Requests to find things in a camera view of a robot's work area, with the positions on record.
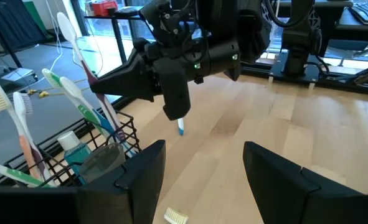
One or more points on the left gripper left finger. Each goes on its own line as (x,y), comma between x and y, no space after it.
(115,205)

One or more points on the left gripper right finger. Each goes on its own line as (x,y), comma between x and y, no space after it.
(311,208)

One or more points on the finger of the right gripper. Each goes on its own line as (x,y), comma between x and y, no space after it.
(130,81)

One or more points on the blue white toothbrush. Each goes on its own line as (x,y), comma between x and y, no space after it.
(73,91)
(180,129)

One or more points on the teal mouthwash bottle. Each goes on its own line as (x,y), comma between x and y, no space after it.
(78,155)

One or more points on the green white toothbrush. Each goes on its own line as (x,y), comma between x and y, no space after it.
(15,175)
(51,79)

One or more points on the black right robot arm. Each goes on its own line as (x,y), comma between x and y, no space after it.
(295,37)

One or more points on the clear plastic cup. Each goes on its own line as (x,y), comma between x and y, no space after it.
(104,161)

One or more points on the small black side table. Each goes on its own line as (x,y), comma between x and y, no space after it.
(116,37)

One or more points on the red box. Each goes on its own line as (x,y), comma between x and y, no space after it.
(104,7)

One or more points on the white flat box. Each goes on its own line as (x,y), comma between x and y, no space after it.
(18,74)

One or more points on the green board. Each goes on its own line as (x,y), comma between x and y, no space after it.
(35,14)

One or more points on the black fabric panel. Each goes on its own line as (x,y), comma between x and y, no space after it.
(9,25)

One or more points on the black desk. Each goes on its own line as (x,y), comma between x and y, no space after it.
(351,31)

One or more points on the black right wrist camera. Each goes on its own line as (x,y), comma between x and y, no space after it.
(162,18)

